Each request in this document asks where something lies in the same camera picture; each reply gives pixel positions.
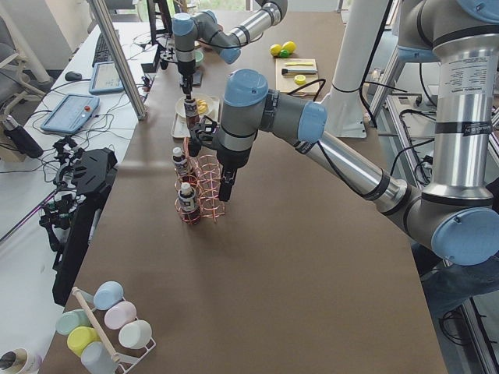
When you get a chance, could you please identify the light blue cup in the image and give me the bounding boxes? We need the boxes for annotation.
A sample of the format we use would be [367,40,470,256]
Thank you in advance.
[94,280,124,311]

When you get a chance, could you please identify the steel muddler rod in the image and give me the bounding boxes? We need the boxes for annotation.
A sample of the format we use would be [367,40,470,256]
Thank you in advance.
[281,68,317,76]

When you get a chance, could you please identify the pink cup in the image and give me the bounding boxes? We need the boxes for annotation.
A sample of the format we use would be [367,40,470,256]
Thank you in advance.
[104,301,137,330]

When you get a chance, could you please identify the black computer mouse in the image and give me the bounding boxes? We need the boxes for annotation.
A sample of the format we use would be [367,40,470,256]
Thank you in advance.
[65,71,83,82]

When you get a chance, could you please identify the grey blue cup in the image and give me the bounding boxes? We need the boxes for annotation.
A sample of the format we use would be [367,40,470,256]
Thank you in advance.
[80,341,118,374]

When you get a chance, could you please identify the black device stand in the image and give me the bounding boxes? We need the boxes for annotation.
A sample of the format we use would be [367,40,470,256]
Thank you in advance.
[39,136,118,306]

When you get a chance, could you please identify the black insulated flask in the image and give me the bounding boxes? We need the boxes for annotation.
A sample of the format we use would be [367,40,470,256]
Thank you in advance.
[2,115,44,158]

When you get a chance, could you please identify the mint green bowl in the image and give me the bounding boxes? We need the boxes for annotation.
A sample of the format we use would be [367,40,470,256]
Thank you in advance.
[194,50,204,68]

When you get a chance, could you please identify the white cup rack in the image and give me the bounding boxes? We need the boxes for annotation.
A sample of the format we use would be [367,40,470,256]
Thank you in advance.
[67,281,157,373]

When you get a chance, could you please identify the black keyboard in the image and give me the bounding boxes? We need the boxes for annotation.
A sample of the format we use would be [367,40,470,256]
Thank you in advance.
[91,34,113,67]

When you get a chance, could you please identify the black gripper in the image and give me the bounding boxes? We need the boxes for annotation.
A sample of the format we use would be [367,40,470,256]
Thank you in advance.
[218,153,250,202]
[178,60,195,100]

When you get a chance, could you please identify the white serving tray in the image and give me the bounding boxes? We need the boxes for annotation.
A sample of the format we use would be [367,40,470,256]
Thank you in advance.
[171,97,220,139]

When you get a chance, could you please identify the copper wire bottle rack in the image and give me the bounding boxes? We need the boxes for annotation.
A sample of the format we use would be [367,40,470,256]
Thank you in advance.
[175,138,225,224]

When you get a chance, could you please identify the half lemon slice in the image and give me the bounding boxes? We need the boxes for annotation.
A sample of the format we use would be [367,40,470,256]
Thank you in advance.
[294,75,306,85]

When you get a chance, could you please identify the wooden cutting board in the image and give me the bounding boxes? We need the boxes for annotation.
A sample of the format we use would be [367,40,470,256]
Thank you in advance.
[274,58,320,96]

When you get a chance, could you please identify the aluminium frame post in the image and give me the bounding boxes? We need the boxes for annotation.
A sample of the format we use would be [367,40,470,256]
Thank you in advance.
[87,0,147,121]

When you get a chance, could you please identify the whole yellow lemon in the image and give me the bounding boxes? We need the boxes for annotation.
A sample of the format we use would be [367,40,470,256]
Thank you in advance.
[282,41,296,55]

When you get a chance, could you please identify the green cup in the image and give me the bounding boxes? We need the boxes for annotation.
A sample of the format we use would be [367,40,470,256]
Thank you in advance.
[55,309,91,336]

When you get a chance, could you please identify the white round plate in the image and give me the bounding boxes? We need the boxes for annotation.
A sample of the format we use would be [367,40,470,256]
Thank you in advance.
[175,93,218,118]

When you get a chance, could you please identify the blue teach pendant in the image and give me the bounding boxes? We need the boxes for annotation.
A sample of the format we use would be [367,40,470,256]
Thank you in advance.
[40,94,100,134]
[89,62,124,95]

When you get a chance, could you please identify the tea bottle white cap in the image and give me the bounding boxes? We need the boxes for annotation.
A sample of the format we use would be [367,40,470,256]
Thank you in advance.
[184,97,200,131]

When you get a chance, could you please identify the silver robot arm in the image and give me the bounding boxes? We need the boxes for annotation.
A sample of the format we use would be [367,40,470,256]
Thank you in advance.
[172,0,288,98]
[216,1,498,266]

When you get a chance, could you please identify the white cup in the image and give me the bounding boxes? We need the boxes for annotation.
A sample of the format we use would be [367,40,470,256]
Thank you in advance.
[119,319,152,349]

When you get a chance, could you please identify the yellow cup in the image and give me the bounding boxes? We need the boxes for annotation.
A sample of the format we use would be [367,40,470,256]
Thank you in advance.
[66,326,101,357]

